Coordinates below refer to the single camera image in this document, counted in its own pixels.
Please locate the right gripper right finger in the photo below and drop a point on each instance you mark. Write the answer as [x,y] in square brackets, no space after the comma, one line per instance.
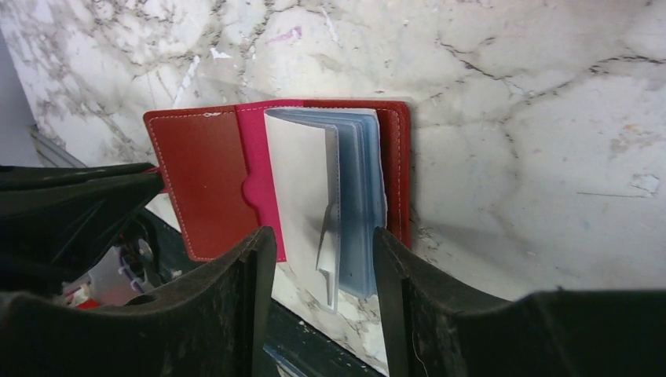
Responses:
[436,325]

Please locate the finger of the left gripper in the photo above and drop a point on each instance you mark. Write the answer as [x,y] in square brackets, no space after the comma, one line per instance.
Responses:
[57,223]

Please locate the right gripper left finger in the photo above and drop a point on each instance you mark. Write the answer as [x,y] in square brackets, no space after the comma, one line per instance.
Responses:
[209,322]

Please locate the red leather card holder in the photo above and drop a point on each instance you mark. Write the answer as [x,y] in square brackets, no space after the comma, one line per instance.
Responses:
[322,173]

